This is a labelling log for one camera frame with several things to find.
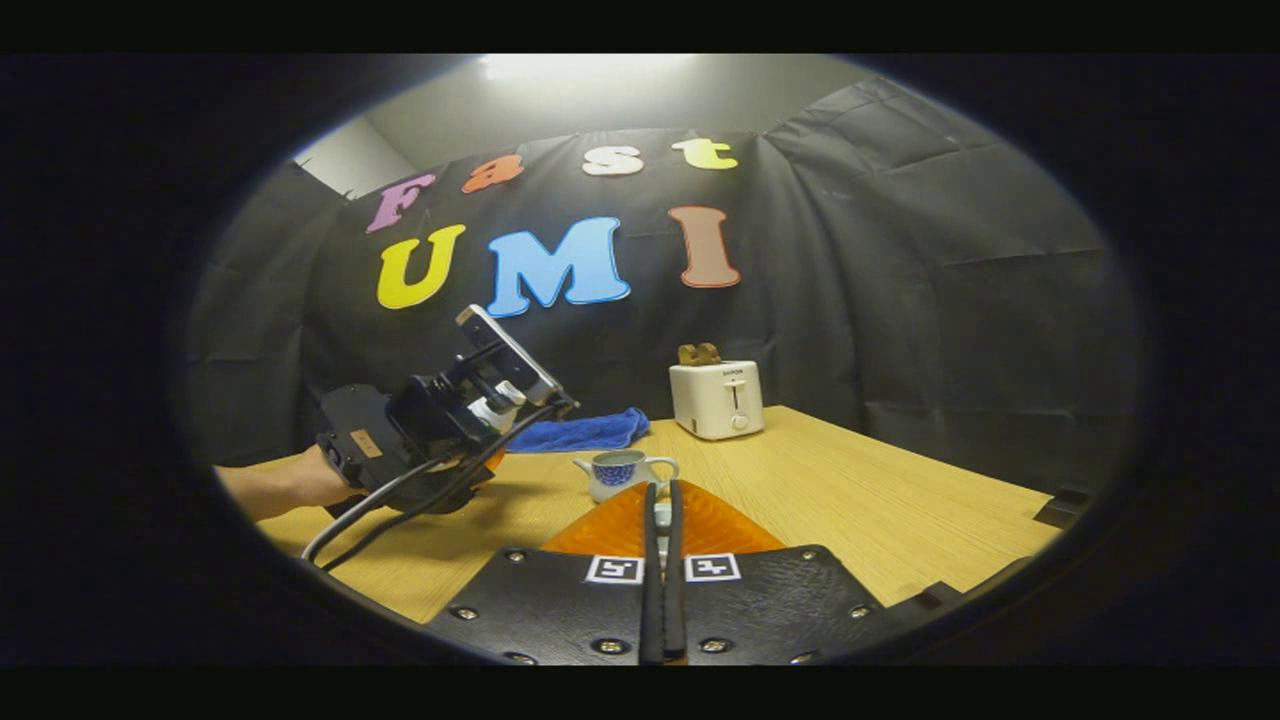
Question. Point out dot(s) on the black backdrop cloth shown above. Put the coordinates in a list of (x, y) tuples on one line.
[(900, 280)]

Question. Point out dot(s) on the small black block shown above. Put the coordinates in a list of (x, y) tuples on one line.
[(1062, 508)]

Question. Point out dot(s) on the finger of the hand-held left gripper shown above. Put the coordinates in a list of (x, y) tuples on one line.
[(495, 461)]

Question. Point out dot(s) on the white toaster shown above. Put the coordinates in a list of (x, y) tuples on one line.
[(715, 400)]

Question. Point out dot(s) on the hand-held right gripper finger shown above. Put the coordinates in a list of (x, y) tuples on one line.
[(652, 600), (675, 600)]

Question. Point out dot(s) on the ceiling light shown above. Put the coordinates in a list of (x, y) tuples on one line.
[(585, 65)]

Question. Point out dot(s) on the blue towel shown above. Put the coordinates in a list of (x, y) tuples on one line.
[(580, 433)]

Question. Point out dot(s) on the toasted bread slice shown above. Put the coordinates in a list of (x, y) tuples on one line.
[(709, 354), (688, 355)]

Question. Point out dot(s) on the white blue-patterned teacup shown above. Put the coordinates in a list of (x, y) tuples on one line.
[(615, 475)]

